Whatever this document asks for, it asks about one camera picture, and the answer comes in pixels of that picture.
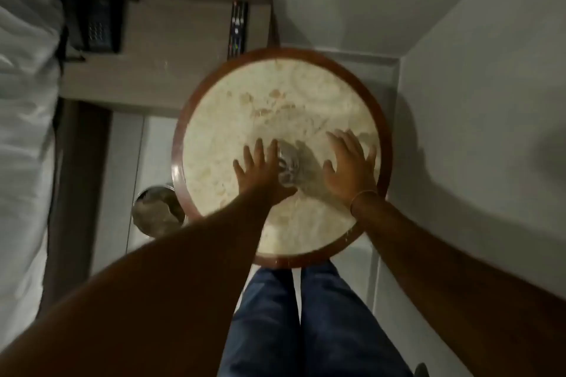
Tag wooden nightstand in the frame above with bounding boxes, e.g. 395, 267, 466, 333
35, 0, 273, 118

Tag person's right hand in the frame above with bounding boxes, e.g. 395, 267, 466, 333
322, 128, 379, 210

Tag round steel container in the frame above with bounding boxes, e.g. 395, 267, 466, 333
131, 185, 187, 239

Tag white flour layer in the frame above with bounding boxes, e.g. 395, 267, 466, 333
182, 59, 384, 257

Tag round brown-rimmed table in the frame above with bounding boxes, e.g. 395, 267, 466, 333
172, 47, 394, 269

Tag blue jeans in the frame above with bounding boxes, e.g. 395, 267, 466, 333
218, 260, 414, 377

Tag black telephone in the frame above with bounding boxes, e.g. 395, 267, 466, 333
65, 0, 127, 56

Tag thin wrist thread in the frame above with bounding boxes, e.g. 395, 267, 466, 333
349, 189, 380, 215

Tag shiny steel cup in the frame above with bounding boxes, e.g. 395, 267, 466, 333
278, 141, 310, 189

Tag person's left hand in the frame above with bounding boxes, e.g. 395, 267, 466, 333
233, 138, 298, 207

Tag person's left forearm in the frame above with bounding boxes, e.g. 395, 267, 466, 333
0, 190, 277, 377

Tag dark wooden bed frame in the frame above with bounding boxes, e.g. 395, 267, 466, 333
37, 97, 112, 316

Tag person's right forearm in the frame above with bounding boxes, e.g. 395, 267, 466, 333
351, 191, 566, 377

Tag black remote control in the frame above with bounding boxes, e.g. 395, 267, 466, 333
227, 1, 249, 59

